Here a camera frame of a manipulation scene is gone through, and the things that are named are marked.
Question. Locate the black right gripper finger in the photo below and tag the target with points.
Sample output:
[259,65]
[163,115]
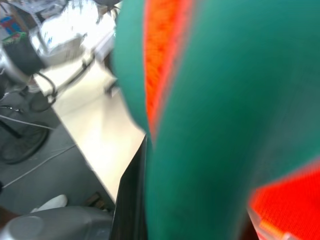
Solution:
[131,200]

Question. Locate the green and orange cloth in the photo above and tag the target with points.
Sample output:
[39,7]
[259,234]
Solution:
[225,100]

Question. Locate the clear plastic bag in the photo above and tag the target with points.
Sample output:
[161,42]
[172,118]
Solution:
[61,32]

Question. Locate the colourful printed box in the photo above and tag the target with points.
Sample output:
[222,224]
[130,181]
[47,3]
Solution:
[11,27]

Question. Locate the silver robot body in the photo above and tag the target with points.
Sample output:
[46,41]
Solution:
[62,223]

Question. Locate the white shoe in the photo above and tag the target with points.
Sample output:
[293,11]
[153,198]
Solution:
[53,202]

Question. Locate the black round wheel base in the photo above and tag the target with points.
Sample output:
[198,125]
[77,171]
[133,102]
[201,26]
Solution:
[27,145]

